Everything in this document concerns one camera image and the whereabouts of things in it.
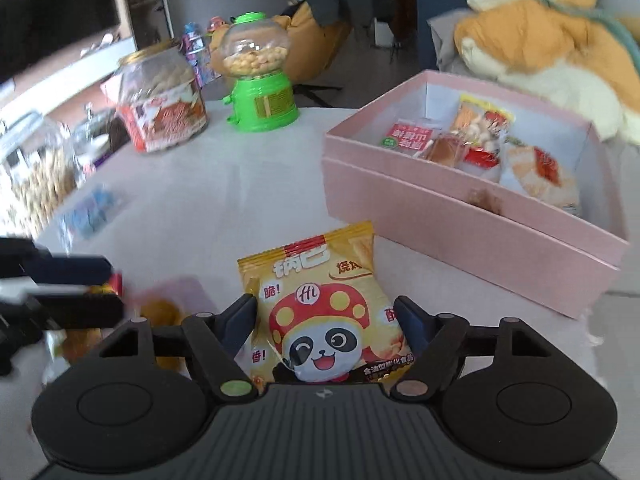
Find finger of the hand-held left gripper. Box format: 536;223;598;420
30;256;113;287
25;294;126;332

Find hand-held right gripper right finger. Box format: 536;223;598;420
394;296;566;403

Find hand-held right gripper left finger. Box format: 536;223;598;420
82;293;258;405

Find yellow panda snack packet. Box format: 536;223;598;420
236;220;418;396

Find clear packet of fried snacks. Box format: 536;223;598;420
42;272;211;386

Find pink cardboard box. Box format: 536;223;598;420
321;70;632;320

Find blue snack packets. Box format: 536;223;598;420
57;187;126;238

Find clear jar of snack sticks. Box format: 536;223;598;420
0;110;83;236

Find wrapped bread packet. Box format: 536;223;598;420
425;130;471;166

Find small red white snack packet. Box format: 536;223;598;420
462;145;503;183

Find plastic jar with red label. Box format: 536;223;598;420
100;40;210;155

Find red snack packet in box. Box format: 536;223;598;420
384;117;443;158

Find large white red snack packet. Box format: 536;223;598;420
502;144;583;213

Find orange red snack packet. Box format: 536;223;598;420
450;94;516;161

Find green candy dispenser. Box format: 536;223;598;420
220;11;301;133

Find black chair base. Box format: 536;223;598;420
292;80;343;108

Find colourful printed bottle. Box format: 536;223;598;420
180;22;217;86

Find black television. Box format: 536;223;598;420
0;0;121;81

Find orange beanbag chair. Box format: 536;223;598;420
210;2;351;83

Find orange and cream plush toy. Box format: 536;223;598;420
454;0;640;141

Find teal knitted scarf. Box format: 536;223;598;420
530;0;640;56

